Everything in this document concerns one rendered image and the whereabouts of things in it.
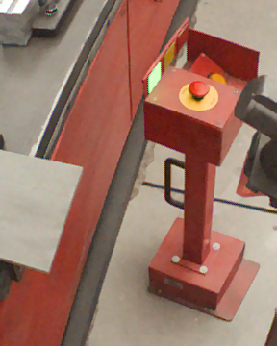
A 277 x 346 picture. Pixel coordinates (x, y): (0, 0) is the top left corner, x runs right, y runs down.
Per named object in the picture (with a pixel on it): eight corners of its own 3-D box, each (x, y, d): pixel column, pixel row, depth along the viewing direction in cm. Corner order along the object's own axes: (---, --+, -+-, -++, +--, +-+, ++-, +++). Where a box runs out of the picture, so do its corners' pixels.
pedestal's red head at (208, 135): (219, 168, 158) (223, 108, 143) (143, 139, 162) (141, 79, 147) (256, 98, 168) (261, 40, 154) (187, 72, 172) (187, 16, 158)
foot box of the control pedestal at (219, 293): (231, 322, 210) (235, 304, 200) (146, 290, 216) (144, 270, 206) (261, 265, 220) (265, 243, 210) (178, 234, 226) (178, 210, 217)
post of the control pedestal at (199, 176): (201, 265, 207) (210, 132, 163) (182, 258, 208) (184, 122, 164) (210, 249, 210) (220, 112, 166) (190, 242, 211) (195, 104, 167)
